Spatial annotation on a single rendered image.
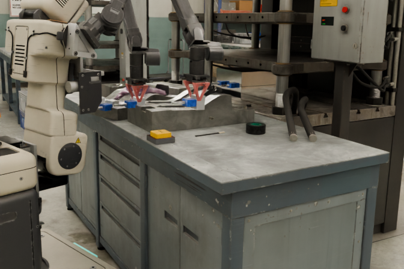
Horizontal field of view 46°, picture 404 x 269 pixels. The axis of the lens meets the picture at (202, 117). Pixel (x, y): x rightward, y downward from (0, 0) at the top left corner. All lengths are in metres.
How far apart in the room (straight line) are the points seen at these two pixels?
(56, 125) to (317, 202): 0.97
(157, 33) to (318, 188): 8.42
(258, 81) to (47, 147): 1.39
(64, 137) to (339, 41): 1.26
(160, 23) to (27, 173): 8.38
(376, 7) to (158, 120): 1.06
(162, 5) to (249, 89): 7.23
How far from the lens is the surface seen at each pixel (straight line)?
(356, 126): 2.73
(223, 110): 2.05
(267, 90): 2.87
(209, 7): 2.99
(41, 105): 1.88
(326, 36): 2.33
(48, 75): 1.85
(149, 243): 2.07
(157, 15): 9.85
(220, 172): 1.44
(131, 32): 2.08
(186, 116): 1.97
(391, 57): 2.92
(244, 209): 1.45
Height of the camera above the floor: 1.24
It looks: 11 degrees down
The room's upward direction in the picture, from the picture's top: 1 degrees clockwise
